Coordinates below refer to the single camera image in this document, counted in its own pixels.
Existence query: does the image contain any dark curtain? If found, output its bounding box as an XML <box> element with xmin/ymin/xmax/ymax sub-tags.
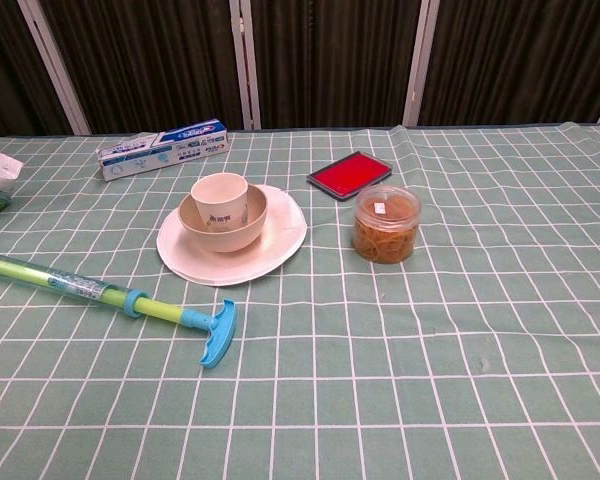
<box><xmin>0</xmin><ymin>0</ymin><xmax>600</xmax><ymax>136</ymax></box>

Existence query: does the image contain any beige cup with print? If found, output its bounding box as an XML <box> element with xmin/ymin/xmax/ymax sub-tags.
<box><xmin>190</xmin><ymin>172</ymin><xmax>250</xmax><ymax>229</ymax></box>

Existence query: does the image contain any red candy packet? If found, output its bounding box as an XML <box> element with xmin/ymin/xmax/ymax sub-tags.
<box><xmin>306</xmin><ymin>152</ymin><xmax>394</xmax><ymax>203</ymax></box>

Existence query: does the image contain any green blue water pump toy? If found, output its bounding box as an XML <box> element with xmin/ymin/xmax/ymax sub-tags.
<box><xmin>0</xmin><ymin>248</ymin><xmax>237</xmax><ymax>370</ymax></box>

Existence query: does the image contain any green checked tablecloth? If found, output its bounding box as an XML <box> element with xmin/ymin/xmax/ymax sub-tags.
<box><xmin>0</xmin><ymin>123</ymin><xmax>600</xmax><ymax>480</ymax></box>

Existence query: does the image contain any beige bowl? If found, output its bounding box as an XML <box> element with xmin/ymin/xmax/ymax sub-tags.
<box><xmin>178</xmin><ymin>183</ymin><xmax>269</xmax><ymax>254</ymax></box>

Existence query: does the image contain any blue white toothpaste box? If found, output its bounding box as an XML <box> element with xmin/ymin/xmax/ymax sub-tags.
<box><xmin>96</xmin><ymin>118</ymin><xmax>231</xmax><ymax>182</ymax></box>

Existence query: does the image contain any clear jar of rubber bands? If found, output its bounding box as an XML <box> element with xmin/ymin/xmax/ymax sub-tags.
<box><xmin>352</xmin><ymin>184</ymin><xmax>423</xmax><ymax>264</ymax></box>

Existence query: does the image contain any white round plate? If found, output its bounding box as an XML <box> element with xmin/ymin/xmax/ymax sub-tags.
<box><xmin>155</xmin><ymin>183</ymin><xmax>309</xmax><ymax>288</ymax></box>

